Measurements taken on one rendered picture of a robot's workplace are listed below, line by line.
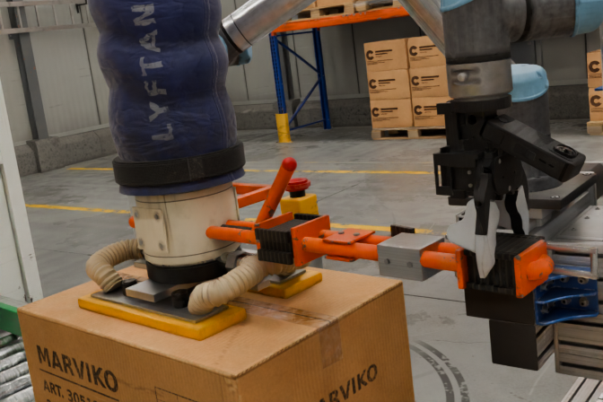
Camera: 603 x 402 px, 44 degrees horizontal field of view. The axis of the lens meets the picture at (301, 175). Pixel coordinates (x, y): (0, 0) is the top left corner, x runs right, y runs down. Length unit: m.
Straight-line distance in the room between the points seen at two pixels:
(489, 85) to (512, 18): 0.08
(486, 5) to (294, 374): 0.58
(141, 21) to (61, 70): 10.26
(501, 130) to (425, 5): 0.73
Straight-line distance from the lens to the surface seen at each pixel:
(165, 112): 1.20
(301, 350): 1.11
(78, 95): 11.57
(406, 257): 0.98
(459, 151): 0.92
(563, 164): 0.86
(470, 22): 0.88
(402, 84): 9.23
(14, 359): 2.45
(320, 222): 1.13
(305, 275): 1.32
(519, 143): 0.88
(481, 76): 0.88
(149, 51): 1.20
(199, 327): 1.16
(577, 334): 1.52
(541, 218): 1.45
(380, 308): 1.25
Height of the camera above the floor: 1.38
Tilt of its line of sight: 10 degrees down
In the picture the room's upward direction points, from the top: 7 degrees counter-clockwise
